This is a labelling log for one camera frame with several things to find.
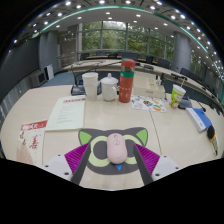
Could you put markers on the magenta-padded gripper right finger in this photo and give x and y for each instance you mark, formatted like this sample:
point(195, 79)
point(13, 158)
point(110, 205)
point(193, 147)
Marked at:
point(165, 164)

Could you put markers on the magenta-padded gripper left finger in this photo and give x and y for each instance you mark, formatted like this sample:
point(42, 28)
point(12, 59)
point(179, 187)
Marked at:
point(56, 164)

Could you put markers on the pink computer mouse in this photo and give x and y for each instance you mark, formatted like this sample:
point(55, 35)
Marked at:
point(117, 150)

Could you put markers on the black cat-face mouse pad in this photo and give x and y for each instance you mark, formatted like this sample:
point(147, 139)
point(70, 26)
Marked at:
point(100, 133)

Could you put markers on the red and white leaflet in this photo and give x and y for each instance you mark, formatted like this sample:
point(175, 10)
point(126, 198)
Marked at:
point(31, 143)

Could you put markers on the white printed paper sheet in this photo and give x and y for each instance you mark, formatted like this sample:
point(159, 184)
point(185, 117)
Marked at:
point(66, 113)

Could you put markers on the black handheld microphone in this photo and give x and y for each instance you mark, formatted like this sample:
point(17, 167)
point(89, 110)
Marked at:
point(211, 132)

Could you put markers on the blue and white book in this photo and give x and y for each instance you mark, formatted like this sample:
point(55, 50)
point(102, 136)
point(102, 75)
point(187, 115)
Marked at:
point(200, 119)

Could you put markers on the colourful sticker sheet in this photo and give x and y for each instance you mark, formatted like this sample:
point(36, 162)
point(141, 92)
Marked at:
point(148, 103)

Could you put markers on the grey desk microphone unit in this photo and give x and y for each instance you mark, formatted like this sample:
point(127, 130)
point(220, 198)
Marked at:
point(185, 103)

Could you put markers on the green printed paper cup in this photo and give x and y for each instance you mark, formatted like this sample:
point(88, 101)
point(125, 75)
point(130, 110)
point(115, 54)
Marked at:
point(176, 96)

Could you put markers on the white cardboard box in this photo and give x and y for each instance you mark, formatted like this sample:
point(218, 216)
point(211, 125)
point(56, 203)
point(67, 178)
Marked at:
point(148, 89)

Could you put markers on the white paper cup stack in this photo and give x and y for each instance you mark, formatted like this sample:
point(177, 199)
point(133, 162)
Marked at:
point(90, 87)

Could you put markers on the red bottle with green band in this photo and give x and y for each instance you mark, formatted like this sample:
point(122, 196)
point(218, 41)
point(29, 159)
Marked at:
point(126, 86)

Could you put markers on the white lidded mug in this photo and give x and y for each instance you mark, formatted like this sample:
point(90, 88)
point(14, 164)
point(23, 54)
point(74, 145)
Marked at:
point(109, 89)

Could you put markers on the white standing panel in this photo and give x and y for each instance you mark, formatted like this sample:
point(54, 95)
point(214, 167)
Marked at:
point(49, 71)

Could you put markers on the long curved conference desk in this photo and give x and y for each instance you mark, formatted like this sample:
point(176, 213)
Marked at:
point(156, 68)

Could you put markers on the dark office chairs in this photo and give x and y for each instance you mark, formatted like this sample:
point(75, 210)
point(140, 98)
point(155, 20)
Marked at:
point(163, 63)

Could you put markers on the ceiling lights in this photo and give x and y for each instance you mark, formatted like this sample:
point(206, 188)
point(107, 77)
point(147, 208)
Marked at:
point(101, 2)

